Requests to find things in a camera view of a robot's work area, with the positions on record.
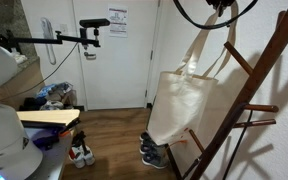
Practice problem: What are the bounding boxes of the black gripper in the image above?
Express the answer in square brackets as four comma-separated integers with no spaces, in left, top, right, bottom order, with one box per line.
[206,0,235,17]

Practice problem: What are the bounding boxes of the beige tote bag green print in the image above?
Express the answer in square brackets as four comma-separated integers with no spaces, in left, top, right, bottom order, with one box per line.
[146,0,240,146]

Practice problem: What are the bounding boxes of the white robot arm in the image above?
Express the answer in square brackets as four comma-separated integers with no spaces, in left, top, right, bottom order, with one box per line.
[0,46,43,180]

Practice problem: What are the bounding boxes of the paper notice on door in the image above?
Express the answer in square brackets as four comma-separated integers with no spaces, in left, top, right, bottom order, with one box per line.
[108,4,128,38]

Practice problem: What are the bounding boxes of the white entrance door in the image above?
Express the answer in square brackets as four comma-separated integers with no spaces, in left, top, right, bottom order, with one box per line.
[73,0,158,110]

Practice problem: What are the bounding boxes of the grey blue sneaker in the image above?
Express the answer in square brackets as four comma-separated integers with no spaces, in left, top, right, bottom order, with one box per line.
[139,132,151,141]

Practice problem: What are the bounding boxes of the dark wooden coat rack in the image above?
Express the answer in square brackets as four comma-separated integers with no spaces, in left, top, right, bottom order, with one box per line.
[165,0,288,180]

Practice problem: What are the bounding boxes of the dark grey sneaker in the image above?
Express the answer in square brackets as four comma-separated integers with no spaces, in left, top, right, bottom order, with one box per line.
[142,153,168,169]

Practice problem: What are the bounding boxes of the pile of shoes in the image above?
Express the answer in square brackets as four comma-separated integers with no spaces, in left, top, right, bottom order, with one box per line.
[19,82,77,111]

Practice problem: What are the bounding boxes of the light wooden board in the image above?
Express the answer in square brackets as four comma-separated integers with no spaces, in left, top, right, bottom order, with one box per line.
[17,109,80,125]

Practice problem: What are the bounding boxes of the white red sneakers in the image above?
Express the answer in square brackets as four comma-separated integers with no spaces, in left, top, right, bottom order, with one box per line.
[69,131,95,169]

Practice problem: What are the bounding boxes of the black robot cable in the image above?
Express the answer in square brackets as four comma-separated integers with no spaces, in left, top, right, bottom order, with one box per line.
[172,0,260,30]

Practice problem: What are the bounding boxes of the black camera on boom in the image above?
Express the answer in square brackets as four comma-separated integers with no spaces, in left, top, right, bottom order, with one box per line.
[0,18,110,50]

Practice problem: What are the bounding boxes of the orange cable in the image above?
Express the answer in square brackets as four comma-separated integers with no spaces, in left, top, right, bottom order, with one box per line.
[165,128,189,149]

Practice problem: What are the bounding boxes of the white shoehorn on wall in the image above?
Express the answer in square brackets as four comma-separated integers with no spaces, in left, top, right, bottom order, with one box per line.
[40,17,58,66]

